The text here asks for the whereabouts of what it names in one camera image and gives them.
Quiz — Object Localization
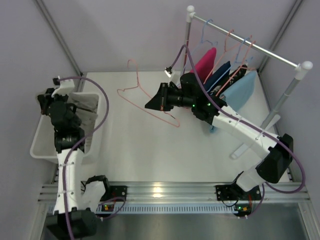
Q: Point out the pink wire hanger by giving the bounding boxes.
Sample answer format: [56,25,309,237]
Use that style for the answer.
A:
[116,58,181,128]

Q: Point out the grey trousers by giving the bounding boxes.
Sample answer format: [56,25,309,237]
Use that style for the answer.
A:
[68,92,101,157]

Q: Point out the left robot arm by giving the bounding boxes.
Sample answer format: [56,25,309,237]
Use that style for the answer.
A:
[37,88,108,240]

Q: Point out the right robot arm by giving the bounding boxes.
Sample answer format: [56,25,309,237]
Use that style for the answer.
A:
[145,73,293,198]

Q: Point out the magenta trousers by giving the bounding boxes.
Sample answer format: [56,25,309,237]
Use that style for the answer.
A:
[195,47,217,79]

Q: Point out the navy blue trousers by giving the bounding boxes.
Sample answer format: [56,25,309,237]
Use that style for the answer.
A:
[204,61,231,92]

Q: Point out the blue hanger far left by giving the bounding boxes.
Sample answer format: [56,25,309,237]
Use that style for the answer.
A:
[185,18,218,55]

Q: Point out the blue hanger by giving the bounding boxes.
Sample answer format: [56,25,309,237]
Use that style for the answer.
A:
[185,18,218,55]
[207,34,252,92]

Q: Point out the black patterned trousers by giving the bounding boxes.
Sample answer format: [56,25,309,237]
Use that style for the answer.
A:
[210,64,248,97]

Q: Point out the light blue trousers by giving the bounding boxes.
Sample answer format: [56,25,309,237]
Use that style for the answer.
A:
[218,71,257,112]

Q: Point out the white plastic basket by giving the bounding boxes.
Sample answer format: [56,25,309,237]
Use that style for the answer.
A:
[29,92,106,165]

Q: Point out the white metal clothes rack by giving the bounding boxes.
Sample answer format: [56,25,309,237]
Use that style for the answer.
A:
[179,5,314,159]

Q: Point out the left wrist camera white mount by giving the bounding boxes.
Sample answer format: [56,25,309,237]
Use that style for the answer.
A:
[51,76,75,98]

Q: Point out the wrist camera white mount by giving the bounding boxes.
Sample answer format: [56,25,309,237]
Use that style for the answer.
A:
[164,66,176,82]
[51,76,75,98]

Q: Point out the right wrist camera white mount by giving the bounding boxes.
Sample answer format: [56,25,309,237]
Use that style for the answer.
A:
[164,66,176,82]

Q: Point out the aluminium mounting rail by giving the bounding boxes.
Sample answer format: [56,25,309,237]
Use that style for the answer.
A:
[37,180,311,203]

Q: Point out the white slotted cable duct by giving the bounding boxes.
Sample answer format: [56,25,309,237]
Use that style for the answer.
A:
[95,202,251,216]

